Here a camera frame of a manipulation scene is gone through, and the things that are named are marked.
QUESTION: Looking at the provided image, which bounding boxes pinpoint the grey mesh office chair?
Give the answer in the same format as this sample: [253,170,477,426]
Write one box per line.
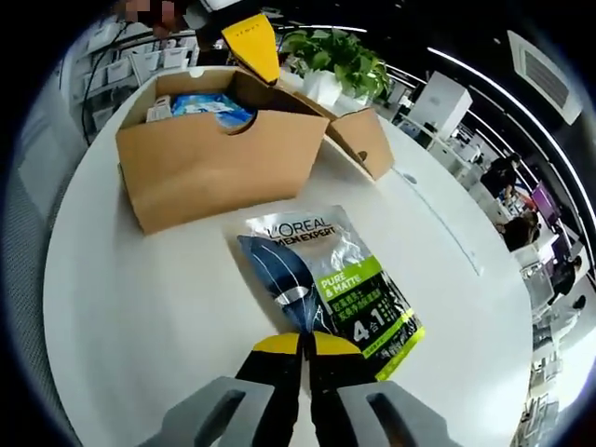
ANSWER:
[7,88,92,420]

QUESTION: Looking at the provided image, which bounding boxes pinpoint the brown cardboard shoe box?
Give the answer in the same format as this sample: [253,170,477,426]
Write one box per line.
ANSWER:
[115,64,396,237]

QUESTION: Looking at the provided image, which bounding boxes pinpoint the shelf of white storage bins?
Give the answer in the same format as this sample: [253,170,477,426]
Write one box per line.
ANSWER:
[83,27,199,102]

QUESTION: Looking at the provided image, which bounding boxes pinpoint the silver green pouch soft item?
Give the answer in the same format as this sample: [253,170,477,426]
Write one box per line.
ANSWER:
[224,204,427,381]

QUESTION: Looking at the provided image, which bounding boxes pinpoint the green plant in white pot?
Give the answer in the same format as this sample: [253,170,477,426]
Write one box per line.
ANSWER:
[281,28,392,106]

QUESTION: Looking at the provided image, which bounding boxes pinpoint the ceiling air conditioner vent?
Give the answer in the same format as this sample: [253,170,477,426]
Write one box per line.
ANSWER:
[506,30,583,126]

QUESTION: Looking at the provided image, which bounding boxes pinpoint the white table socket strip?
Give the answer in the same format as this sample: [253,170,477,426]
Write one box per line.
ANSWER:
[395,167,485,276]

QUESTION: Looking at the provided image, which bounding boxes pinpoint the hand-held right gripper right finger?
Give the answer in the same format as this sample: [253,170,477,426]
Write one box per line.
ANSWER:
[305,330,462,447]

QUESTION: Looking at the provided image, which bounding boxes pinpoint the blue wipes pack soft item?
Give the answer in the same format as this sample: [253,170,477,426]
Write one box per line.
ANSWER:
[170,92,256,135]

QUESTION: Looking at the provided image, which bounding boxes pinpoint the purple lit monitor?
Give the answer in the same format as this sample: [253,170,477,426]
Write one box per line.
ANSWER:
[530,183,562,224]

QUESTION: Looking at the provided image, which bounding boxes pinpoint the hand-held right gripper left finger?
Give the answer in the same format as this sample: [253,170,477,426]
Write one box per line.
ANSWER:
[137,332,306,447]

